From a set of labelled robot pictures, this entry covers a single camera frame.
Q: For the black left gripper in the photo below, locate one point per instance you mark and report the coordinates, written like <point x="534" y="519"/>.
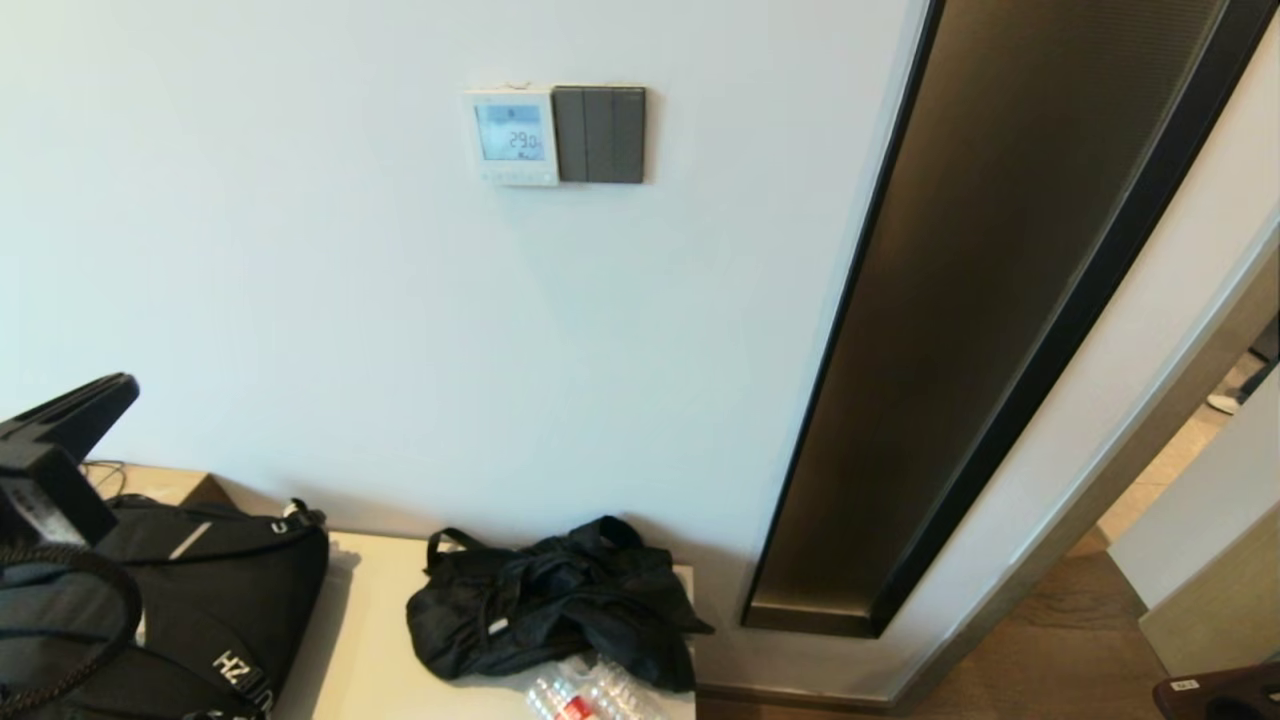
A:
<point x="50" y="500"/>

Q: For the white wall thermostat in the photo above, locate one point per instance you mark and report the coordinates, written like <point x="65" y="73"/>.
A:
<point x="512" y="135"/>

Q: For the light wooden desk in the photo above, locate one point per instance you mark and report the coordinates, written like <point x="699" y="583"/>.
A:
<point x="160" y="482"/>

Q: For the black backpack with grey stripes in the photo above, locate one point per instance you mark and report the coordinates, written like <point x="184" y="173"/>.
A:
<point x="230" y="600"/>

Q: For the black crumpled cloth bag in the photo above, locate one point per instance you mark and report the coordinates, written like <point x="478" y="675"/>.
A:
<point x="550" y="600"/>

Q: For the clear water bottle red label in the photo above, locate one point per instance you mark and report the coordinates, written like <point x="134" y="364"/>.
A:
<point x="565" y="705"/>

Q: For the clear water bottle without label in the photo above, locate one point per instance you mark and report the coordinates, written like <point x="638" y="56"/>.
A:
<point x="620" y="690"/>

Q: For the white door with wood base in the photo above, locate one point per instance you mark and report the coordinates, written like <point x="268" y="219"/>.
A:
<point x="1200" y="540"/>

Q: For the dark brown wooden table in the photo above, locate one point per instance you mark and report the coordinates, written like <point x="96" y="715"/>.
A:
<point x="1215" y="695"/>

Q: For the dark grey wall switch panel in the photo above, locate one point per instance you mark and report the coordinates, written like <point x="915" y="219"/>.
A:
<point x="600" y="135"/>

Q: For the grey door frame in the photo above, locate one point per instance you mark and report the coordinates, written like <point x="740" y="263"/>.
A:
<point x="1100" y="480"/>

